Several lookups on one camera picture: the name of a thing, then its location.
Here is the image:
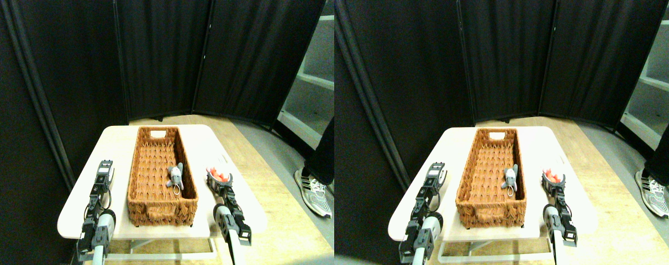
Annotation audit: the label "grey mouse toy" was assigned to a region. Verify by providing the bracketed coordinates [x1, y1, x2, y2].
[502, 164, 519, 197]
[166, 163, 185, 195]

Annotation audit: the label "black curtain stand pole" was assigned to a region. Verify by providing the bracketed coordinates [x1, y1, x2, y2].
[0, 0, 75, 191]
[334, 0, 412, 192]

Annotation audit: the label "white low table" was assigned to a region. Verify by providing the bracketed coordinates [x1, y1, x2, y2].
[56, 124, 268, 260]
[387, 126, 599, 263]

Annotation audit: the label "white shelf unit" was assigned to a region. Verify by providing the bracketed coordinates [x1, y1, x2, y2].
[277, 14, 335, 150]
[621, 17, 669, 150]

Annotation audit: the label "person's legs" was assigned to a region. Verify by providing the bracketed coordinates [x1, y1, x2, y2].
[294, 119, 335, 219]
[635, 83, 669, 220]

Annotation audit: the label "brown wicker basket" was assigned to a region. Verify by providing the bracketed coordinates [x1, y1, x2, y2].
[127, 126, 199, 227]
[456, 129, 528, 229]

